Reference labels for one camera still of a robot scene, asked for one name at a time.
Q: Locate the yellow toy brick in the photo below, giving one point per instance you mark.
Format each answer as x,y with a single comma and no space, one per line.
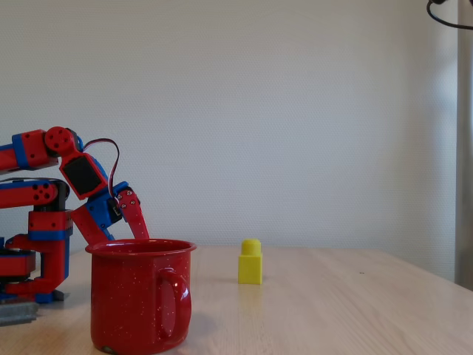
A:
250,268

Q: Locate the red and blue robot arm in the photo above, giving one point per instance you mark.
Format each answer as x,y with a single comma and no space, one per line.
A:
37,148

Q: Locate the red enamel mug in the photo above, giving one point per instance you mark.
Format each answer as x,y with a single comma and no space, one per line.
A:
125,296

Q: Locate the grey duct tape piece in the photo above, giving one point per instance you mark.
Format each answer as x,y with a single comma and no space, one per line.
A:
18,313
63,296

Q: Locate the grey vertical frame strip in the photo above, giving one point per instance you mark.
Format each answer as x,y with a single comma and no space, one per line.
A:
465,148

